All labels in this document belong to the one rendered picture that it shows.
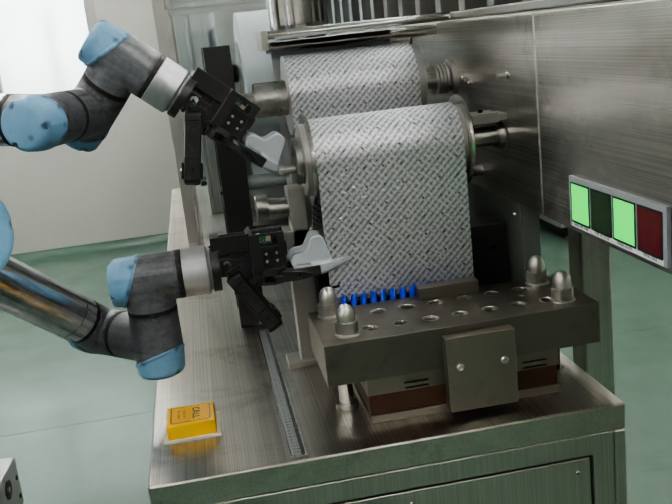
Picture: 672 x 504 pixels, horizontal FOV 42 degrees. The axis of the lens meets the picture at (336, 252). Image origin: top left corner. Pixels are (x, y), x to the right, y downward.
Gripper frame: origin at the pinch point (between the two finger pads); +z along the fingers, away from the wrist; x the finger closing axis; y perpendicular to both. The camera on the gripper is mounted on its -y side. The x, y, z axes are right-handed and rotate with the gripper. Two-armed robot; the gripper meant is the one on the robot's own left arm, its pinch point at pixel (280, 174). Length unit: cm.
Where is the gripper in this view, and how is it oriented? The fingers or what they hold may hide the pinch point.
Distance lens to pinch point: 139.8
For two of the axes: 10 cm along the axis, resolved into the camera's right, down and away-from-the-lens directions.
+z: 8.2, 5.0, 2.7
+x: -1.8, -2.3, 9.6
